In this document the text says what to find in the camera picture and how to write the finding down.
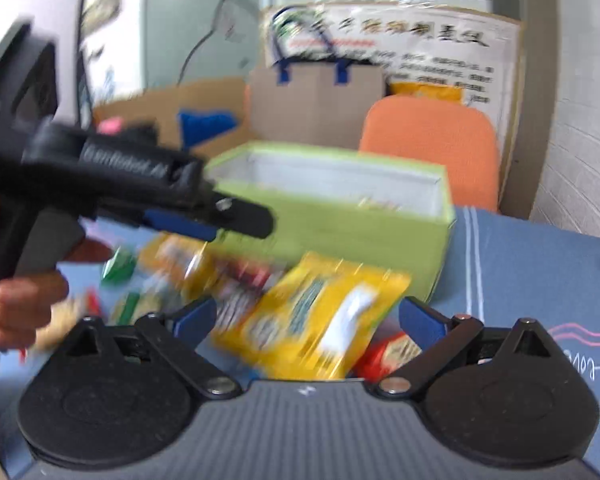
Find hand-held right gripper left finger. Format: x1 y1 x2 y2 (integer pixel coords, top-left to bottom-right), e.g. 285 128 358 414
62 296 243 402

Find orange chair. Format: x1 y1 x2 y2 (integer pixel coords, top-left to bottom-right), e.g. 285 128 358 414
357 95 501 213

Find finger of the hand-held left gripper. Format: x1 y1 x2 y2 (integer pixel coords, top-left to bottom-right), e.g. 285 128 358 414
140 208 220 242
200 195 276 241

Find cardboard poster board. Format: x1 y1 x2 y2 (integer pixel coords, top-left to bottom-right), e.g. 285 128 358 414
261 4 527 216

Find white cabinet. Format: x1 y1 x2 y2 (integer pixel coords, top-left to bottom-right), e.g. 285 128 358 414
80 0 148 111

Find blue striped tablecloth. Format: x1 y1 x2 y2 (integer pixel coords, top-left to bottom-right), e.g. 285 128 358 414
0 204 600 480

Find blue cloth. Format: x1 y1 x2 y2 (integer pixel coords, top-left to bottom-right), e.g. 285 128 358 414
177 109 242 150

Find green pea snack packet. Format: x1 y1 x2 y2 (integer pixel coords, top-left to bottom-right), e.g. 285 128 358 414
109 287 168 327

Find dark red snack packet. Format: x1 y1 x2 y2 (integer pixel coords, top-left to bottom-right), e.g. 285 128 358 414
212 255 287 341

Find brown paper bag blue handles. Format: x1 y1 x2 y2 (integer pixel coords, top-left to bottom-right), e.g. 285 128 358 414
249 6 387 150

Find small green snack packet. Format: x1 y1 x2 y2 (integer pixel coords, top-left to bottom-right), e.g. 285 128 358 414
101 249 137 287

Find orange yellow snack packet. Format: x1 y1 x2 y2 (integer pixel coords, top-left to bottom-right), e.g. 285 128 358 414
139 234 221 306

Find open cardboard box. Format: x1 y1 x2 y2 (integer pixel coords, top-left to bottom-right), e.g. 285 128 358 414
92 76 253 158

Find large yellow snack packet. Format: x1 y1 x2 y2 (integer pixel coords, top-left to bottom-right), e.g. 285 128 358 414
212 251 413 382

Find green storage box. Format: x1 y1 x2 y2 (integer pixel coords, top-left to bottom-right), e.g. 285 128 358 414
202 141 458 306

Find small pink item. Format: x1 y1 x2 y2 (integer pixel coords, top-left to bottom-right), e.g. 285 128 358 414
97 116 126 136

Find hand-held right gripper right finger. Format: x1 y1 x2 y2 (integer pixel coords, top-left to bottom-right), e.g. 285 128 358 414
377 296 554 404

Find yellow packet behind chair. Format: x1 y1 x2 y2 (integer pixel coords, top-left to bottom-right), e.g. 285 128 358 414
390 81 467 107

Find person's left hand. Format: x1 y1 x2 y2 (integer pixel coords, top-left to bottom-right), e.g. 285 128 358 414
0 198 112 356

